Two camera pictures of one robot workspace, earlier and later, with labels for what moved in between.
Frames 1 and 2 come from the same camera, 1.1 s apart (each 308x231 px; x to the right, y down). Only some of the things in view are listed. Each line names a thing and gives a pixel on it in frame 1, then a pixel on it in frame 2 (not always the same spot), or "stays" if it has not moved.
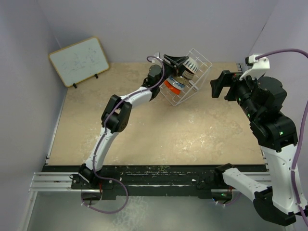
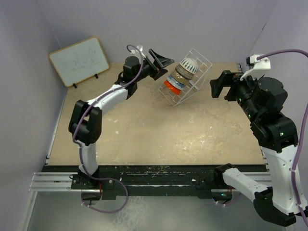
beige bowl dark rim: (187, 73) stays
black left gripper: (177, 61) -> (160, 62)
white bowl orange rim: (191, 64) stays
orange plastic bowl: (172, 88) stays
